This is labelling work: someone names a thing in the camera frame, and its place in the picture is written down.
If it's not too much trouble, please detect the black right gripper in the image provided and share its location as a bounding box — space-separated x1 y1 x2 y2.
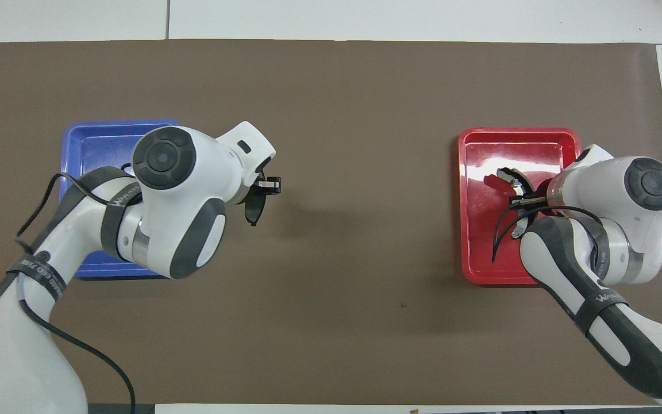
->
525 178 554 219

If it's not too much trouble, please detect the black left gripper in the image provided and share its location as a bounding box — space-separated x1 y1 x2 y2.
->
245 164 282 199

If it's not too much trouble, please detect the dark brake pad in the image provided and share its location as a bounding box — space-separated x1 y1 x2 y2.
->
244 193 266 227

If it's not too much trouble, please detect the curved brake shoe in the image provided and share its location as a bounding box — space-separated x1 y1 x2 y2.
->
496 167 536 239

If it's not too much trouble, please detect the red plastic tray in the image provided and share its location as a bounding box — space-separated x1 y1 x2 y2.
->
459 128 582 286

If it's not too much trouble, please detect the brown table mat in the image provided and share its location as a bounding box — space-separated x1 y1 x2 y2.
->
0 39 662 406

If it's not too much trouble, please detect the blue plastic tray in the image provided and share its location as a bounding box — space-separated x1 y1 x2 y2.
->
58 120 182 281

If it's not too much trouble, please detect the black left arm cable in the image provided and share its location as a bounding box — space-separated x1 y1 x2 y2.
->
15 171 136 414

